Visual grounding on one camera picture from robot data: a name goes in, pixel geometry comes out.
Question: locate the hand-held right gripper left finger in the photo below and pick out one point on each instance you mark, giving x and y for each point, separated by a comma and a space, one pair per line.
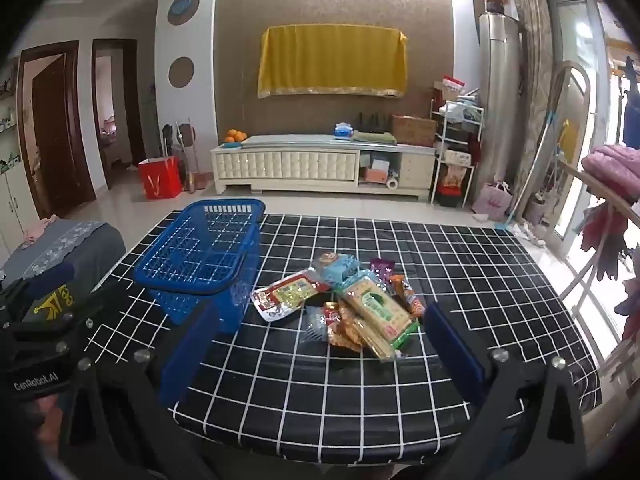
192, 355

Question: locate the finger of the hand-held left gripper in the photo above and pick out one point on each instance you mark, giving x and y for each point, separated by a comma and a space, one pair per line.
100, 305
52, 280

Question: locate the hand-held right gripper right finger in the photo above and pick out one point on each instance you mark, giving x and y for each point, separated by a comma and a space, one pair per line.
452, 355

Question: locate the blue plastic basket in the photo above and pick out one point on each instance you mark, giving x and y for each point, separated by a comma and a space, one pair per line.
235, 305

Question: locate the orange snack bar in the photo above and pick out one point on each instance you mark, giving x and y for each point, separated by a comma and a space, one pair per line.
407, 296

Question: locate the clear cracker packet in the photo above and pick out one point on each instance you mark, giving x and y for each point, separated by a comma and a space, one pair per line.
375, 342

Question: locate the green cracker packet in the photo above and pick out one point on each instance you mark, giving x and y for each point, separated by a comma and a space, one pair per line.
375, 307

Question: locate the red snack packet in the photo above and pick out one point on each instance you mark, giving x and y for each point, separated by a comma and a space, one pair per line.
287, 297

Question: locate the purple snack packet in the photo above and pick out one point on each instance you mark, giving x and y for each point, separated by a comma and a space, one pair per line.
382, 267

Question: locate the small silver blue packet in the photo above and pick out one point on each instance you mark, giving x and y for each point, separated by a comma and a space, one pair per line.
312, 330

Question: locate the light blue pastry bag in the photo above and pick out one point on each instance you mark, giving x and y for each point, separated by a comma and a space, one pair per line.
342, 266

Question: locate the grey lace covered chair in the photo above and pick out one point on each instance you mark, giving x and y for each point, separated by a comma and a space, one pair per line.
75, 245

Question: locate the pink cloth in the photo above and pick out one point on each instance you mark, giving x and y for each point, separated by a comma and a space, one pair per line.
37, 228

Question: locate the white storage cabinet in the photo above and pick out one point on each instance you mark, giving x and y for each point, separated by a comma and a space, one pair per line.
17, 200

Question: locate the black white checked tablecloth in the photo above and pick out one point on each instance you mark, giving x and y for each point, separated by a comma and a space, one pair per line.
325, 400

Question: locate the mop with blue head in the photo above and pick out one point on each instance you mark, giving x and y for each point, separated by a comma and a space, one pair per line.
506, 225

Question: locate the red paper bag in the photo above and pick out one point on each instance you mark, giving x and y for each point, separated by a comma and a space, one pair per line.
160, 177

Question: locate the brown wooden door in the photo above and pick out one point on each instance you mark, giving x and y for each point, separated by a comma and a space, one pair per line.
55, 125

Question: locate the reddish dustpan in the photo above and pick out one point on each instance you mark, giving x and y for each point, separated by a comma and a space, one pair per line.
197, 182

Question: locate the pink shopping bag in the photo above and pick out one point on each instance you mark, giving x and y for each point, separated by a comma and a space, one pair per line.
492, 202

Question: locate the white tape roll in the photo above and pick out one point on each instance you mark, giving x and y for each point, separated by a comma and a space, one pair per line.
392, 183

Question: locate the white metal shelf rack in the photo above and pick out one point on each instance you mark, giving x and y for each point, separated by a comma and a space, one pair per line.
457, 160

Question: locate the orange box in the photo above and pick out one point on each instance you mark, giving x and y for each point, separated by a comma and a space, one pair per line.
375, 176

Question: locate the white TV cabinet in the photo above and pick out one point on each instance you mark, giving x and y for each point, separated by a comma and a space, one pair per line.
280, 165

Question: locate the plate of oranges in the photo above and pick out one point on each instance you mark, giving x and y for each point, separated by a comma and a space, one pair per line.
235, 136

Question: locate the brown cardboard box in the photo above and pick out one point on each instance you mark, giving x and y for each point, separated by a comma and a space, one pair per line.
414, 131

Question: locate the green folded mat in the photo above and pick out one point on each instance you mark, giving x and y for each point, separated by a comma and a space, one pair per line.
372, 137

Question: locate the black router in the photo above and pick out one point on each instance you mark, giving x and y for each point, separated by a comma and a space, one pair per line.
372, 124

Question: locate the pink quilted garment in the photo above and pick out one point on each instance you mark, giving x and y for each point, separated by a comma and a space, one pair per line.
612, 167

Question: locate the blue tissue box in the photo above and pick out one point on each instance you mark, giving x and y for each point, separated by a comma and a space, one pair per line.
343, 131

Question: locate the silver standing air conditioner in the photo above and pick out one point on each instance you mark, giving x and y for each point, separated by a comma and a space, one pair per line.
497, 100

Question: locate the red gift box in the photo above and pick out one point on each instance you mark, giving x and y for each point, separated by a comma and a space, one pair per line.
450, 89

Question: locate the patterned beige curtain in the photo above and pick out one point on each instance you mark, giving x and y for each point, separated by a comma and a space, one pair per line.
532, 60

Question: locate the yellow cloth cover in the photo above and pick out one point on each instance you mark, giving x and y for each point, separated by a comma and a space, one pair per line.
330, 60

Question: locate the brown door frame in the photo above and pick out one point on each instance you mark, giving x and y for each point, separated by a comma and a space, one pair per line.
131, 110

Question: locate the plain round wall decoration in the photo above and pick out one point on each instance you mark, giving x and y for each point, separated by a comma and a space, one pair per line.
181, 71

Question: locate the round wall decoration blue plate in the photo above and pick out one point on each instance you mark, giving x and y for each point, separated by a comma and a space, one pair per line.
183, 8

